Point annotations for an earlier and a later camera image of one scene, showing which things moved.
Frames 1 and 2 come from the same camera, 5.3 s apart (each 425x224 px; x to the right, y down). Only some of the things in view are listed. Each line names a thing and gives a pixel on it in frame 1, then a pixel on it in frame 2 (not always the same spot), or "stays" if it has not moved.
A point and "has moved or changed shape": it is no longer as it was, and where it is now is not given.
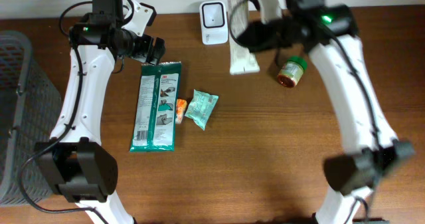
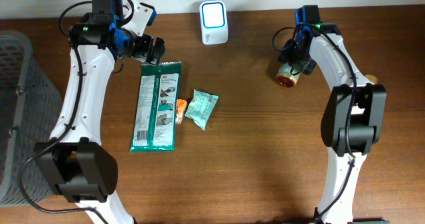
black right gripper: (274, 44) to (289, 54)
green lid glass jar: (291, 71) stays
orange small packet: (180, 106) stays
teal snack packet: (200, 108) stays
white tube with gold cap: (242, 61) has moved or changed shape
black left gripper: (143, 52) stays
